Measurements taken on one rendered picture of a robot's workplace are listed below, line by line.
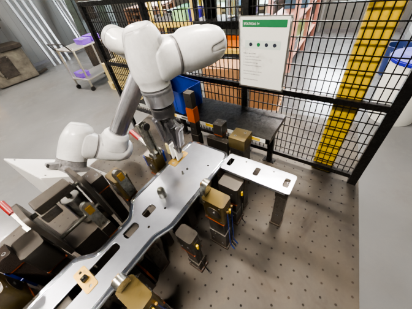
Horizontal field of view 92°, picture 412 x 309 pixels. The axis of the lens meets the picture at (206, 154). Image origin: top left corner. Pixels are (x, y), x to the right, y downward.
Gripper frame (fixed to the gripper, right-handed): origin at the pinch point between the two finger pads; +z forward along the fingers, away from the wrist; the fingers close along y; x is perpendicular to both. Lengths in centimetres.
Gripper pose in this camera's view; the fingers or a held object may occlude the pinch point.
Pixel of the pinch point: (175, 151)
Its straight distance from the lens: 76.6
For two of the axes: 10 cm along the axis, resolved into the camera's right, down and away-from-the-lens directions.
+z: 1.2, 7.1, 6.9
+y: -8.2, -3.2, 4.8
